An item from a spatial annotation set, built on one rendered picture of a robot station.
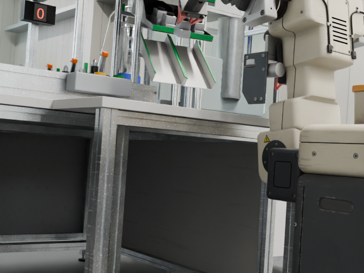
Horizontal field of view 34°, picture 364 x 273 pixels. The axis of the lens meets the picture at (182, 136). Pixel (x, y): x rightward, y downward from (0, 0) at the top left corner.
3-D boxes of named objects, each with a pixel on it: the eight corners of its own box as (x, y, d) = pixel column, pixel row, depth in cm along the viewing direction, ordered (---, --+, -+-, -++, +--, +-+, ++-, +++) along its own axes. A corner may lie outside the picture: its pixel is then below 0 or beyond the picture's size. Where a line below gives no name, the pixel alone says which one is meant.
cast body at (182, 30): (189, 39, 221) (193, 20, 219) (179, 37, 219) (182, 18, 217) (181, 34, 228) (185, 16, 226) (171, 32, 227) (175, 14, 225)
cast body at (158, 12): (165, 27, 240) (169, 10, 238) (156, 25, 238) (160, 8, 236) (156, 21, 247) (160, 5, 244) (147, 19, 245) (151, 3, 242)
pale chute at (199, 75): (212, 90, 241) (216, 82, 238) (182, 86, 235) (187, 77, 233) (193, 48, 260) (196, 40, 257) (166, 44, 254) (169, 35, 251)
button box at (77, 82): (130, 97, 203) (132, 79, 203) (74, 89, 190) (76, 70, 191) (120, 98, 208) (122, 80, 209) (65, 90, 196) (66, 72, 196)
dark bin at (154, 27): (182, 36, 235) (187, 17, 232) (151, 30, 229) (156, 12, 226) (158, 17, 258) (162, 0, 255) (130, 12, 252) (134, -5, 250)
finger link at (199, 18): (175, 15, 223) (185, -2, 216) (193, 18, 226) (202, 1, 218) (177, 30, 220) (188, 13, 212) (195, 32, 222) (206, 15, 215)
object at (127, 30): (144, 76, 321) (149, 6, 322) (121, 72, 313) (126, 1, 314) (130, 78, 332) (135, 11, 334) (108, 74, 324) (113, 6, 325)
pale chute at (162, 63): (182, 85, 232) (186, 76, 230) (151, 81, 227) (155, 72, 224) (164, 42, 251) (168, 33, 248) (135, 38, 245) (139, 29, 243)
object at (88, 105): (315, 132, 217) (316, 124, 217) (102, 106, 161) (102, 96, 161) (194, 131, 272) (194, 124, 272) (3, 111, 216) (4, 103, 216)
